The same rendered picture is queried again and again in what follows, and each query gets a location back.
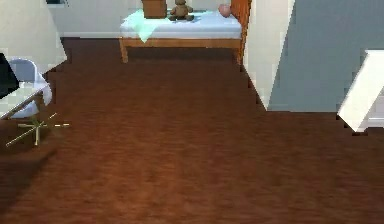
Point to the wooden bed with white mattress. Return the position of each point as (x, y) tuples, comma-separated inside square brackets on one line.
[(200, 30)]

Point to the pale green cloth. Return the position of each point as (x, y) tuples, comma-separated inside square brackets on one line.
[(141, 25)]

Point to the brown teddy bear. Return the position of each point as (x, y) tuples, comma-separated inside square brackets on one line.
[(181, 10)]

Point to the pink ball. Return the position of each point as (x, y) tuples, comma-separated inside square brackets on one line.
[(225, 10)]

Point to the brown cardboard box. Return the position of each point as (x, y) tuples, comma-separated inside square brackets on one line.
[(154, 8)]

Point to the white swivel chair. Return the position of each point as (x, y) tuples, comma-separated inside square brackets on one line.
[(28, 71)]

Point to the glass top desk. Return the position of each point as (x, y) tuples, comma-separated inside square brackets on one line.
[(16, 98)]

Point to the black monitor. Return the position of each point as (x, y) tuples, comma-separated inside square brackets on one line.
[(6, 78)]

